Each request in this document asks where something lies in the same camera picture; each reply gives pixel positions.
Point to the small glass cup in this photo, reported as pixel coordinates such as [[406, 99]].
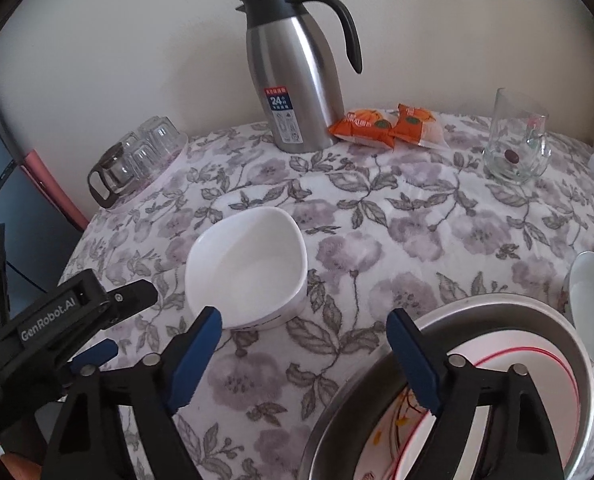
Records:
[[149, 162], [134, 145], [159, 132]]

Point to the pink board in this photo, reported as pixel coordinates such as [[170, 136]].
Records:
[[52, 185]]

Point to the stainless steel basin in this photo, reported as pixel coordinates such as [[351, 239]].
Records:
[[337, 440]]

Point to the orange snack packet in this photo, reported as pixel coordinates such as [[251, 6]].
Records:
[[419, 125], [362, 127]]

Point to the small white bowl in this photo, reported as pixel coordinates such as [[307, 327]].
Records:
[[247, 260]]

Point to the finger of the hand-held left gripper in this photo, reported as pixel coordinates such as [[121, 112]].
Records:
[[134, 297], [99, 351]]

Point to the stainless steel thermos jug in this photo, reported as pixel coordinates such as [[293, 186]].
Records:
[[292, 60]]

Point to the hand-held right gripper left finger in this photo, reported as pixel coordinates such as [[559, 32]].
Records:
[[192, 360]]

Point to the dark blue panel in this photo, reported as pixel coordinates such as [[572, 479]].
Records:
[[7, 160]]

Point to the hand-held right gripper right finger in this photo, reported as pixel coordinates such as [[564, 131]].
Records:
[[417, 365]]

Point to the floral tablecloth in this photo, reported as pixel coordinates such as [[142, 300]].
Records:
[[377, 220]]

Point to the clear glass mug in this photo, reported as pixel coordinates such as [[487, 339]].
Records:
[[514, 135]]

